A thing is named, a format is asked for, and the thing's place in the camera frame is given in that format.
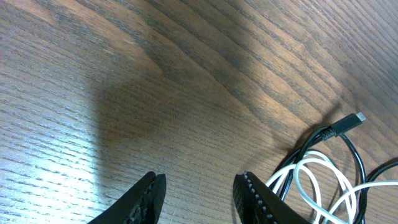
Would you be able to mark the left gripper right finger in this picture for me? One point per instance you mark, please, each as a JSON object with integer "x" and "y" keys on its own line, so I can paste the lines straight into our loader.
{"x": 257, "y": 204}

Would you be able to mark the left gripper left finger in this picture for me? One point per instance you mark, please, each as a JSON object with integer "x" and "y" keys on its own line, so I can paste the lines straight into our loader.
{"x": 141, "y": 204}

